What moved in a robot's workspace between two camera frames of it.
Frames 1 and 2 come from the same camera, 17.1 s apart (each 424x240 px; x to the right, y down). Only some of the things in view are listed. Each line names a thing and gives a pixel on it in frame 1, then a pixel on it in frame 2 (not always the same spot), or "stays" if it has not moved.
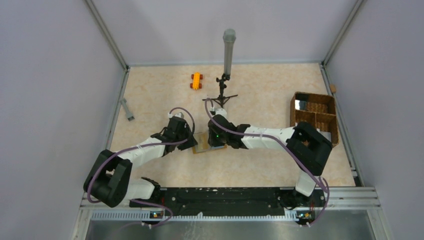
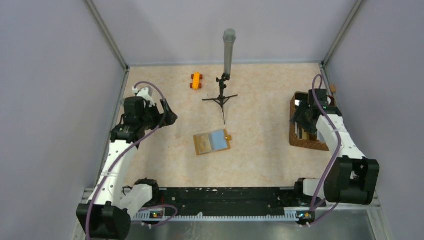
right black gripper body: (216, 140) -> (300, 117)
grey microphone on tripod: (229, 37) stays
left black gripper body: (185, 133) -> (151, 118)
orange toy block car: (196, 77) stays
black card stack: (301, 101) stays
